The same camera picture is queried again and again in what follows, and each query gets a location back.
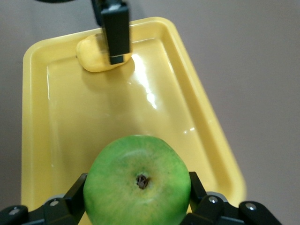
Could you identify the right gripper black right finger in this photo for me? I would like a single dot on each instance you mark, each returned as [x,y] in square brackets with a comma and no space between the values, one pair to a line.
[206,204]

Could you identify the green apple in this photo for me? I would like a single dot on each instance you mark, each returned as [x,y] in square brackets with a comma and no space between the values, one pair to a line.
[137,180]

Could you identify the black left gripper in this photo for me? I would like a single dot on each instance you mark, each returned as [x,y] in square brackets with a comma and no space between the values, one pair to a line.
[114,2]

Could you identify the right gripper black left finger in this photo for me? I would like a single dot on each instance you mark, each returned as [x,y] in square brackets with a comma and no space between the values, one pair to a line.
[70,201]

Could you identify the yellow plastic tray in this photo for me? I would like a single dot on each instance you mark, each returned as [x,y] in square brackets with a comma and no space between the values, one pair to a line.
[105,112]

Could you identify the yellow potato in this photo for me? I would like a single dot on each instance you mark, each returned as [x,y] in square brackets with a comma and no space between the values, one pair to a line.
[93,56]

